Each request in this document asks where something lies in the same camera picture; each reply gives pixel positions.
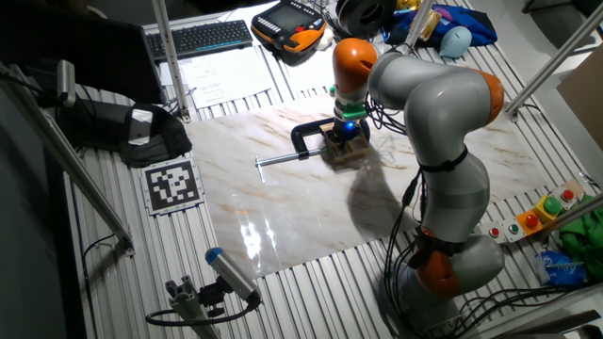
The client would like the long slanted aluminium beam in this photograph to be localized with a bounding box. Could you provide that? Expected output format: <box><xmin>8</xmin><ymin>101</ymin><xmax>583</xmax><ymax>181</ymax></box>
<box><xmin>0</xmin><ymin>63</ymin><xmax>136</xmax><ymax>258</ymax></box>

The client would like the blue plastic bag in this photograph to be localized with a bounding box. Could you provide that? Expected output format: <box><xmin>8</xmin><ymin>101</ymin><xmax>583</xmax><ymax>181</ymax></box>
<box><xmin>534</xmin><ymin>249</ymin><xmax>588</xmax><ymax>287</ymax></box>

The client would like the grey box with red button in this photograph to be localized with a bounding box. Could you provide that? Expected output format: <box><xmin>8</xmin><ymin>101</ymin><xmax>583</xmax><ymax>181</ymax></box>
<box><xmin>550</xmin><ymin>183</ymin><xmax>585</xmax><ymax>211</ymax></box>

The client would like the white marble pattern board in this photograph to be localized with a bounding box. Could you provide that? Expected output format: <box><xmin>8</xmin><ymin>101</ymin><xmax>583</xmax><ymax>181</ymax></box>
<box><xmin>185</xmin><ymin>88</ymin><xmax>550</xmax><ymax>280</ymax></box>

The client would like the upright aluminium post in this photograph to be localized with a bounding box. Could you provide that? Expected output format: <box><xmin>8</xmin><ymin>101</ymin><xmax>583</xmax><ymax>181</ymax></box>
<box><xmin>151</xmin><ymin>0</ymin><xmax>192</xmax><ymax>123</ymax></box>

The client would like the black computer keyboard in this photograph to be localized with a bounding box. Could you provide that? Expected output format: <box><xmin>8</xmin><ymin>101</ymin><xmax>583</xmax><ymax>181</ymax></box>
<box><xmin>144</xmin><ymin>19</ymin><xmax>254</xmax><ymax>63</ymax></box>

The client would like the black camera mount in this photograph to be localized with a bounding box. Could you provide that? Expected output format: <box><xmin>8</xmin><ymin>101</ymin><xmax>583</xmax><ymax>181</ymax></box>
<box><xmin>197</xmin><ymin>277</ymin><xmax>228</xmax><ymax>319</ymax></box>

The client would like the green cloth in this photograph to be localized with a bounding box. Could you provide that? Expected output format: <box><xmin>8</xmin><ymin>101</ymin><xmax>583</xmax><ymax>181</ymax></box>
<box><xmin>558</xmin><ymin>193</ymin><xmax>603</xmax><ymax>283</ymax></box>

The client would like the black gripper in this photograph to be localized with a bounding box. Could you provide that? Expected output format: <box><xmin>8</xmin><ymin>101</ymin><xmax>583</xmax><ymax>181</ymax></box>
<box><xmin>325</xmin><ymin>118</ymin><xmax>363</xmax><ymax>147</ymax></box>

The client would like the blank white paper sheet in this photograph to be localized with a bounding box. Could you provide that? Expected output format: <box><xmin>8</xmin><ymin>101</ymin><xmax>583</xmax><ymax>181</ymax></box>
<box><xmin>277</xmin><ymin>44</ymin><xmax>339</xmax><ymax>94</ymax></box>

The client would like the green flange adapter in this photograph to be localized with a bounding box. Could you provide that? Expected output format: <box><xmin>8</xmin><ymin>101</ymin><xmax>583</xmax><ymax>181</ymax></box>
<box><xmin>333</xmin><ymin>100</ymin><xmax>368</xmax><ymax>121</ymax></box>

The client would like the black filament spool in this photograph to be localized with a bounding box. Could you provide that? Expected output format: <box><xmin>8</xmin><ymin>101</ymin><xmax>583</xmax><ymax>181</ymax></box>
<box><xmin>334</xmin><ymin>0</ymin><xmax>398</xmax><ymax>41</ymax></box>

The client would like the silver camera with blue cap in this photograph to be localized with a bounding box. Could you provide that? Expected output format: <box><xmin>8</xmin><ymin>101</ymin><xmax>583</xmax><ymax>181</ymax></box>
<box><xmin>204</xmin><ymin>247</ymin><xmax>263</xmax><ymax>305</ymax></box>

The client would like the golden brown small box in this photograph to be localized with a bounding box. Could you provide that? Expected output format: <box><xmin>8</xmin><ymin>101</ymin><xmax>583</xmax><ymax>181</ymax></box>
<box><xmin>416</xmin><ymin>8</ymin><xmax>443</xmax><ymax>42</ymax></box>

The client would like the thin aluminium post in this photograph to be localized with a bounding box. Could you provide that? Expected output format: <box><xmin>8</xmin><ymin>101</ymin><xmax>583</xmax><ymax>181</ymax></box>
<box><xmin>402</xmin><ymin>0</ymin><xmax>435</xmax><ymax>51</ymax></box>

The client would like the black fabric bag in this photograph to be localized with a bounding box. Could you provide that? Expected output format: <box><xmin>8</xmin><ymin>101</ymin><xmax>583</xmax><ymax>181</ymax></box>
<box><xmin>56</xmin><ymin>101</ymin><xmax>193</xmax><ymax>170</ymax></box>

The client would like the black camera cable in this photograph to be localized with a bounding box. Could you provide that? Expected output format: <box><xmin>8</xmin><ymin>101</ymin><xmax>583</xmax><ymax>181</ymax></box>
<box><xmin>144</xmin><ymin>300</ymin><xmax>261</xmax><ymax>327</ymax></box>

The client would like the small grey white device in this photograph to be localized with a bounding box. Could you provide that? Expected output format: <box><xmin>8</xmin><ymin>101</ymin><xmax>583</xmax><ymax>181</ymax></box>
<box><xmin>127</xmin><ymin>108</ymin><xmax>155</xmax><ymax>146</ymax></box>

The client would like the orange black teach pendant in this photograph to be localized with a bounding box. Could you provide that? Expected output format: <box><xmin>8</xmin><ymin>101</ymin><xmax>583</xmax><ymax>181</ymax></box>
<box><xmin>250</xmin><ymin>0</ymin><xmax>329</xmax><ymax>67</ymax></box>

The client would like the light blue egg-shaped object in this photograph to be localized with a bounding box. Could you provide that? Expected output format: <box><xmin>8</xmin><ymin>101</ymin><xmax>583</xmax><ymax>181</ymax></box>
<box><xmin>438</xmin><ymin>25</ymin><xmax>473</xmax><ymax>59</ymax></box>

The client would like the small white box green button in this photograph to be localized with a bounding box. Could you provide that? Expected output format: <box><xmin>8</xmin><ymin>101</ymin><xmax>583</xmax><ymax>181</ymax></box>
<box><xmin>501</xmin><ymin>218</ymin><xmax>525</xmax><ymax>242</ymax></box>

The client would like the black white fiducial marker board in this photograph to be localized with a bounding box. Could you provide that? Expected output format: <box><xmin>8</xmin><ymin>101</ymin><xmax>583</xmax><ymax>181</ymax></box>
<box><xmin>140</xmin><ymin>157</ymin><xmax>206</xmax><ymax>217</ymax></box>

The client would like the black metal C-clamp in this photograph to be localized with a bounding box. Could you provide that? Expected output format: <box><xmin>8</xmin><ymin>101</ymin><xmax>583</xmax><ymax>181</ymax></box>
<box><xmin>253</xmin><ymin>117</ymin><xmax>372</xmax><ymax>184</ymax></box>

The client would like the aluminium beam with foot bracket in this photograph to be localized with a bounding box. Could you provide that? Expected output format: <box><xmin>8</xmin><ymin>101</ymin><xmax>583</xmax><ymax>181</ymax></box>
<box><xmin>502</xmin><ymin>2</ymin><xmax>603</xmax><ymax>122</ymax></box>

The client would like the short slanted aluminium beam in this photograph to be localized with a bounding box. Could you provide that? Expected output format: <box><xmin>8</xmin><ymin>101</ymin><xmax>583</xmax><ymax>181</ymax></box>
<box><xmin>536</xmin><ymin>192</ymin><xmax>603</xmax><ymax>239</ymax></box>

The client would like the orange box with red button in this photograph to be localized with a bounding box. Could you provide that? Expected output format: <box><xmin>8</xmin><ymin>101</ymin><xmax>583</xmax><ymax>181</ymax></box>
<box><xmin>519</xmin><ymin>210</ymin><xmax>546</xmax><ymax>236</ymax></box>

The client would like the yellow box with green button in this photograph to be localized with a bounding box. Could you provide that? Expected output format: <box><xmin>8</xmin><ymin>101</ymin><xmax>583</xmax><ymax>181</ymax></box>
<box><xmin>534</xmin><ymin>195</ymin><xmax>564</xmax><ymax>224</ymax></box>

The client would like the short aluminium profile stub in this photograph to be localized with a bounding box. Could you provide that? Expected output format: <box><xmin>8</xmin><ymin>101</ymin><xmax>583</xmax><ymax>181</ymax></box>
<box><xmin>164</xmin><ymin>275</ymin><xmax>222</xmax><ymax>339</ymax></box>

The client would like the blue cloth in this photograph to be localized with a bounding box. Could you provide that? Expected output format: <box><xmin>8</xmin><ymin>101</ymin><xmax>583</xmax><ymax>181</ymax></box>
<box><xmin>383</xmin><ymin>3</ymin><xmax>498</xmax><ymax>48</ymax></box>

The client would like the small white round object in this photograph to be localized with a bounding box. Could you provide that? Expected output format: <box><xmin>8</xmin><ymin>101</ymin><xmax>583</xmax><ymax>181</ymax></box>
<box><xmin>314</xmin><ymin>27</ymin><xmax>335</xmax><ymax>52</ymax></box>

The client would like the black laptop screen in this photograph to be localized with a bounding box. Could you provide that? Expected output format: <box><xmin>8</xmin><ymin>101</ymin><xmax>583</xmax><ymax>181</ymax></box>
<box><xmin>0</xmin><ymin>8</ymin><xmax>166</xmax><ymax>105</ymax></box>

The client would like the miniature wooden sliding window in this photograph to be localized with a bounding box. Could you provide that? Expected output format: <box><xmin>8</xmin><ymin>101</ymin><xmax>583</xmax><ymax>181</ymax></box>
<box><xmin>319</xmin><ymin>121</ymin><xmax>371</xmax><ymax>164</ymax></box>

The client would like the silver webcam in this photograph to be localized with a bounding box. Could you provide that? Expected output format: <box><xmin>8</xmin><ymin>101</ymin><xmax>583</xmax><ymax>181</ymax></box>
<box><xmin>56</xmin><ymin>59</ymin><xmax>77</xmax><ymax>108</ymax></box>

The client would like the printed paper sheet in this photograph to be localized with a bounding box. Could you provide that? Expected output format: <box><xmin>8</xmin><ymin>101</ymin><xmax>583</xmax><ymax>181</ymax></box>
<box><xmin>181</xmin><ymin>46</ymin><xmax>274</xmax><ymax>110</ymax></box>

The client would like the brown cardboard box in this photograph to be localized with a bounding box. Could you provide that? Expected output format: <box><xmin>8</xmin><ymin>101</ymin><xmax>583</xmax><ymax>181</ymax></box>
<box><xmin>555</xmin><ymin>44</ymin><xmax>603</xmax><ymax>152</ymax></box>

